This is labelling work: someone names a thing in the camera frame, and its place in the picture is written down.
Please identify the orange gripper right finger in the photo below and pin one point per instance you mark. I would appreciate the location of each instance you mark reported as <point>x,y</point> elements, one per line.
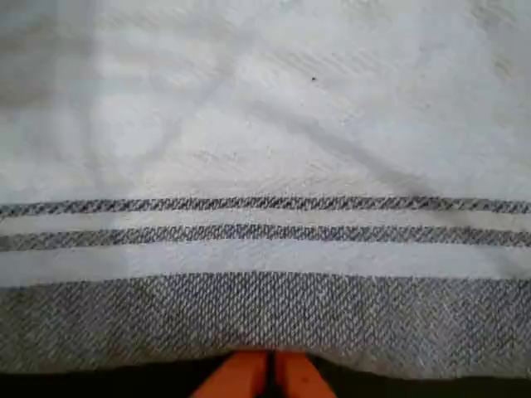
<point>296,379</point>

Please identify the white striped towel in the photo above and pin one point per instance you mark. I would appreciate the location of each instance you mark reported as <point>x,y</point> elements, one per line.
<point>265,124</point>

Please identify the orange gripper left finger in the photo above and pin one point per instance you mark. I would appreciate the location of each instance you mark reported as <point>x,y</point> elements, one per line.
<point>240,377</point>

